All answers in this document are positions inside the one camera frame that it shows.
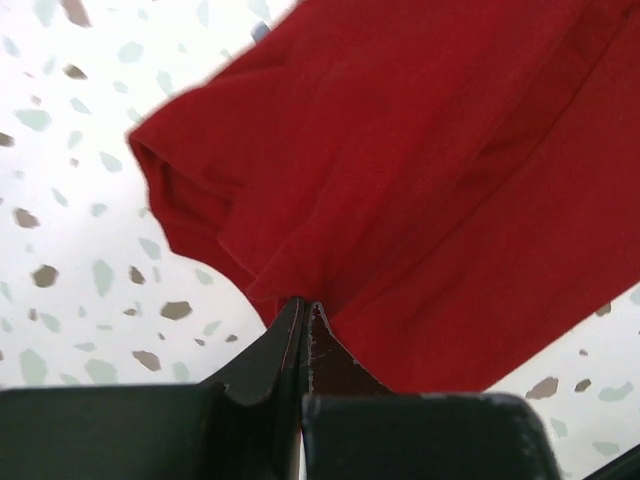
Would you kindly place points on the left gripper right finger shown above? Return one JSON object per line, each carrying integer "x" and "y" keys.
{"x": 353, "y": 427}

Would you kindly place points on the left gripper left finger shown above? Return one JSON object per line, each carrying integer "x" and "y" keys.
{"x": 239, "y": 423}

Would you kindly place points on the red t shirt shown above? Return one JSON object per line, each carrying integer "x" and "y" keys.
{"x": 456, "y": 182}

